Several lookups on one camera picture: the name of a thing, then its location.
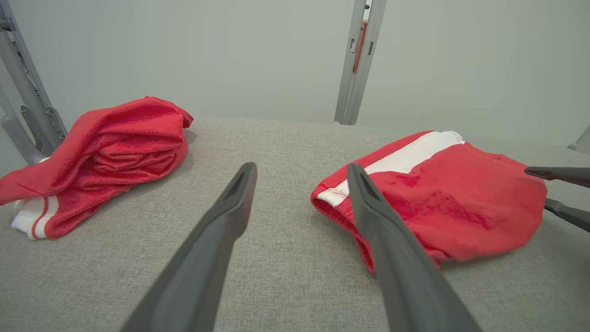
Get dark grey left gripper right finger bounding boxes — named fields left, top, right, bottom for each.
left=346, top=163, right=483, bottom=332

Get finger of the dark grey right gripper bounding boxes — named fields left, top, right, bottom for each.
left=544, top=198, right=590, bottom=232
left=525, top=166, right=590, bottom=187

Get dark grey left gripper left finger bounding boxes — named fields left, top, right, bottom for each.
left=121, top=162, right=258, bottom=332

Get red shorts with white stripe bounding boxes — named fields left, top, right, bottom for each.
left=310, top=130, right=549, bottom=273

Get red basketball jersey white trim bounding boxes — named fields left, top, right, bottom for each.
left=0, top=96, right=194, bottom=240

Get grey metal frame post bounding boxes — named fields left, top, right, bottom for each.
left=0, top=0, right=68, bottom=166
left=568, top=124, right=590, bottom=155

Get grey metal post round feet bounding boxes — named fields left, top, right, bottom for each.
left=333, top=0, right=388, bottom=126

